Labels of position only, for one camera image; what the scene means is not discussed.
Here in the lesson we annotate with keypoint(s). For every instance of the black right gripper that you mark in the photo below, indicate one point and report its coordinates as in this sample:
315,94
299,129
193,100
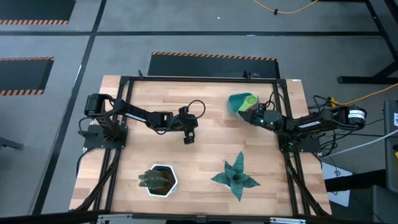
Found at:
264,119

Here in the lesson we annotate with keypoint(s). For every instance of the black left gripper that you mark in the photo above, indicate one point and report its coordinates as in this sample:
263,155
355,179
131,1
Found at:
188,123

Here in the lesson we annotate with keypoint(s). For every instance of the lime green measuring cup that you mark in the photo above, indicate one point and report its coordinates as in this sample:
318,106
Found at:
248,102

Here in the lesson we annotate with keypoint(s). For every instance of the teal plastic basket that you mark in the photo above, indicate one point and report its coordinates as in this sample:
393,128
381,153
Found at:
234,102

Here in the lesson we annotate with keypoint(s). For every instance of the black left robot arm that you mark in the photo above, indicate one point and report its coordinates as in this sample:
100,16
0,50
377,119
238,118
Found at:
136,115

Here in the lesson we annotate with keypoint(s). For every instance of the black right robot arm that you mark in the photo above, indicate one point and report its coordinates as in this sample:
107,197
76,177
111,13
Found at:
314,123

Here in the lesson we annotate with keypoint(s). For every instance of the white hexagonal planter pot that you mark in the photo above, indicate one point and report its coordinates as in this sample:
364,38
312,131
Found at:
172,180

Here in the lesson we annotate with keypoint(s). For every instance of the black hazard-striped floor mat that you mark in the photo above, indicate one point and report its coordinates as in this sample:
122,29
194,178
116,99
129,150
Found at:
34,9
211,67
21,74

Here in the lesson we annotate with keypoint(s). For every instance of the green cactus plant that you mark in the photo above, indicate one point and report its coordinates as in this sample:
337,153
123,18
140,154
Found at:
152,182

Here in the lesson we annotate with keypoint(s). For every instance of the green snake plant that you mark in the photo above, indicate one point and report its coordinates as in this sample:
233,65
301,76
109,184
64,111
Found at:
235,179

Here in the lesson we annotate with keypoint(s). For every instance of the white round planter pot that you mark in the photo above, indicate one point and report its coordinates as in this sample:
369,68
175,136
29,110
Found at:
228,186

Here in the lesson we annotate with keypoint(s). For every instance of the black metal stand legs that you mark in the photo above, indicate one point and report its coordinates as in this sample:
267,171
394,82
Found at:
367,79

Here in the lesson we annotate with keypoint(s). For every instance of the grey cabinet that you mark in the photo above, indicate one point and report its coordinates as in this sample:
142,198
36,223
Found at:
391,146

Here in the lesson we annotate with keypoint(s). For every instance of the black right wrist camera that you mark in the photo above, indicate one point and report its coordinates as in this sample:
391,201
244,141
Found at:
261,108

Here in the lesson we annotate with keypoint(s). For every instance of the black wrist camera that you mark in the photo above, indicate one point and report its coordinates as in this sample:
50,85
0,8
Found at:
261,108
184,111

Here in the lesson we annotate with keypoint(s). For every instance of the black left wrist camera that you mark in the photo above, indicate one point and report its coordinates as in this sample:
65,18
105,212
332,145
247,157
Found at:
184,111

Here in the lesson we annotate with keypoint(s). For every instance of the black aluminium table frame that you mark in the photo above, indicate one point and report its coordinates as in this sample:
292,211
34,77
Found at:
202,79

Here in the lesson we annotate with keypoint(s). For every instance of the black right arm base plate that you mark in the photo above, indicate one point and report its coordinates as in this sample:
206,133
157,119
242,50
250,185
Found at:
308,145

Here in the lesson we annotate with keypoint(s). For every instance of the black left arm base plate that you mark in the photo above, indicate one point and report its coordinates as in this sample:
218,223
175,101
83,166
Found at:
93,140

